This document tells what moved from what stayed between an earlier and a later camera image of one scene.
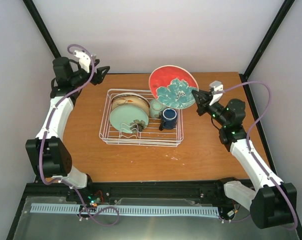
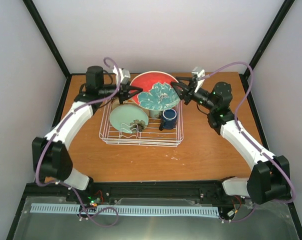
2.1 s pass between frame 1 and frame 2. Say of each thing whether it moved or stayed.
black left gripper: moved
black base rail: stayed
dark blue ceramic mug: stayed
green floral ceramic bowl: moved
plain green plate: stayed
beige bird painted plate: moved
